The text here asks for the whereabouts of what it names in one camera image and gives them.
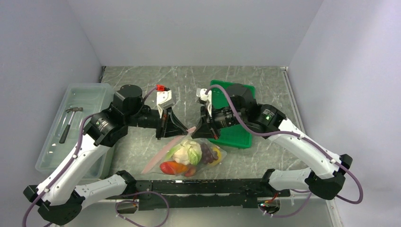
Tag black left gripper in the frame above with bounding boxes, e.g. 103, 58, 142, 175
125, 105, 188, 140

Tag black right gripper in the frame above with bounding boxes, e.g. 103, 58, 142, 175
192, 102, 247, 140

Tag orange fruit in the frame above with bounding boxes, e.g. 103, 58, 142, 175
210, 148, 222, 166

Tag dark red grape bunch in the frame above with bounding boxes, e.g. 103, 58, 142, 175
200, 143, 213, 165

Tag white green cabbage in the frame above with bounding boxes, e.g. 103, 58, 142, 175
165, 140, 202, 165

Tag clear zip top bag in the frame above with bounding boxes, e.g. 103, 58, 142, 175
141, 127, 227, 178

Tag red orange mango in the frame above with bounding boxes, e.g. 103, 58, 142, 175
159, 161, 197, 177

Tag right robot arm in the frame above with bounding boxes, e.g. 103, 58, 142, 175
192, 84, 352, 200

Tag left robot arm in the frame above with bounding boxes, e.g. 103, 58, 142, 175
24, 85, 187, 226

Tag green plastic tray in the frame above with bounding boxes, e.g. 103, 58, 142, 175
209, 88, 253, 149

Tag clear plastic storage box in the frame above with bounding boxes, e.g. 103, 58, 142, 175
35, 83, 114, 176

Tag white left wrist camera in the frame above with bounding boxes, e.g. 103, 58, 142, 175
156, 85, 176, 118

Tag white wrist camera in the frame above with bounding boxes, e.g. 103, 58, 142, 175
156, 85, 176, 118
196, 88, 212, 117

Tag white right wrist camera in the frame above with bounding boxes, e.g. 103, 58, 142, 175
196, 88, 212, 117

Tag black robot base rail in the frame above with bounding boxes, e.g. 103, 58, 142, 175
110, 178, 290, 211

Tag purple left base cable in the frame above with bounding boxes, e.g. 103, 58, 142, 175
114, 190, 171, 227

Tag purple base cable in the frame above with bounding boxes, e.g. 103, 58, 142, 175
114, 190, 171, 227
258, 188, 313, 219

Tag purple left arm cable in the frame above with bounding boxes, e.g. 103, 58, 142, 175
21, 86, 159, 227

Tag hammer with black handle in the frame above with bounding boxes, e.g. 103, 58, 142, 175
59, 107, 84, 144

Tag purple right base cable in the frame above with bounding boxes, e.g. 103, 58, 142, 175
258, 188, 313, 219

